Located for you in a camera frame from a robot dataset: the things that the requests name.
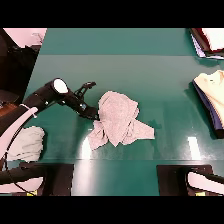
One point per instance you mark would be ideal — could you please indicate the red garment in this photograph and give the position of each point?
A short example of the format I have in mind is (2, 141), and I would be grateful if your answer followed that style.
(204, 37)

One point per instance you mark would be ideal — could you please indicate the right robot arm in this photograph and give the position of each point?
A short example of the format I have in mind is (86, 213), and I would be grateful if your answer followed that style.
(203, 180)

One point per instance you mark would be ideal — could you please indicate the navy garment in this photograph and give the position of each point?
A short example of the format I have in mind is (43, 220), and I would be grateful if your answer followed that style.
(213, 116)

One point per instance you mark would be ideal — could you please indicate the white garment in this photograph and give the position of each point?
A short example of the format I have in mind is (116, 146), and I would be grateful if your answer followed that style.
(215, 37)

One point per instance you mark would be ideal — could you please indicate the cream shirt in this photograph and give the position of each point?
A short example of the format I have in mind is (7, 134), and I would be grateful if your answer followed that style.
(213, 90)

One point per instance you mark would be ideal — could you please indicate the grey T-shirt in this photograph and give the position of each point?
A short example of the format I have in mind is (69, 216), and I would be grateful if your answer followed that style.
(116, 118)

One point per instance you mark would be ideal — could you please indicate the pale grey garment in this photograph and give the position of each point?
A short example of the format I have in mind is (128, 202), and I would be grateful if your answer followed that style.
(26, 143)

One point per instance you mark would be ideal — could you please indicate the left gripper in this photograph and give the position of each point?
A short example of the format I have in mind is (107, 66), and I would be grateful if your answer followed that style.
(86, 109)

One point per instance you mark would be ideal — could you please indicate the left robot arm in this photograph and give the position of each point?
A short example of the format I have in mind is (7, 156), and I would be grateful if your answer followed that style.
(43, 96)

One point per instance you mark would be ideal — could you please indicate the lavender garment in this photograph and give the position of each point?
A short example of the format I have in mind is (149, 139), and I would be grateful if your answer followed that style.
(201, 51)

